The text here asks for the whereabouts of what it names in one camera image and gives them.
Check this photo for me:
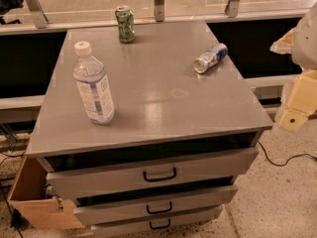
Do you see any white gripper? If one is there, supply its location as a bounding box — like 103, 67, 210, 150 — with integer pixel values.
269, 3, 317, 132

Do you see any clear plastic water bottle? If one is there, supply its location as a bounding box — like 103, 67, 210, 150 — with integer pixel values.
72, 41, 115, 124

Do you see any crushed blue silver can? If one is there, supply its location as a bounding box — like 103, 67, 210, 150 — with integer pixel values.
193, 43, 228, 74

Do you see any grey drawer cabinet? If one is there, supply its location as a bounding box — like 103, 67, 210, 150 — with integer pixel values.
25, 20, 274, 238

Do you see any middle grey drawer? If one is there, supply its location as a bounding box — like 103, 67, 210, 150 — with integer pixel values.
74, 178, 238, 226

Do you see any grey drawer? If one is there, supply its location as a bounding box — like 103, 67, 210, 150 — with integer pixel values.
74, 178, 238, 226
47, 147, 259, 199
91, 205, 222, 238

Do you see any green soda can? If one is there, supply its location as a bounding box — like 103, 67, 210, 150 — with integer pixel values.
115, 6, 135, 44

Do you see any bottom grey drawer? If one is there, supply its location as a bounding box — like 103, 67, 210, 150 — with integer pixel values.
91, 205, 222, 238

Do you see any top grey drawer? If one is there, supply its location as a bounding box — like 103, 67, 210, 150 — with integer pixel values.
47, 147, 259, 199

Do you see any black object top left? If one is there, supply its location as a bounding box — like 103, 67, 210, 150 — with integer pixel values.
0, 0, 25, 26

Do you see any cardboard box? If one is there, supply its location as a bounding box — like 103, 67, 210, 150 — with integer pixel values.
8, 158, 83, 230

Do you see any black floor cable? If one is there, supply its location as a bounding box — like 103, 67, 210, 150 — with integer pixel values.
257, 140, 317, 168

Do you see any metal window railing frame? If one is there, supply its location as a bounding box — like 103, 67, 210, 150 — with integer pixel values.
0, 0, 317, 36

